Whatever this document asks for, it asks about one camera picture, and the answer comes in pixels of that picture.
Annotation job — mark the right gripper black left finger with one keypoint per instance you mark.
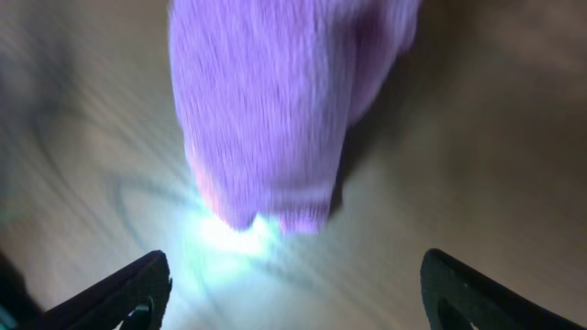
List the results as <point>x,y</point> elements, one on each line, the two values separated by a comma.
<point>134,297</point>

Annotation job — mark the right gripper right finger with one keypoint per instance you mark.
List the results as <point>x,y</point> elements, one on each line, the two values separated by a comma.
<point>458,297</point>

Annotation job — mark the purple cloth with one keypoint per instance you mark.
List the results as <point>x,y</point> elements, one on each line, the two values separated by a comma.
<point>265,91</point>

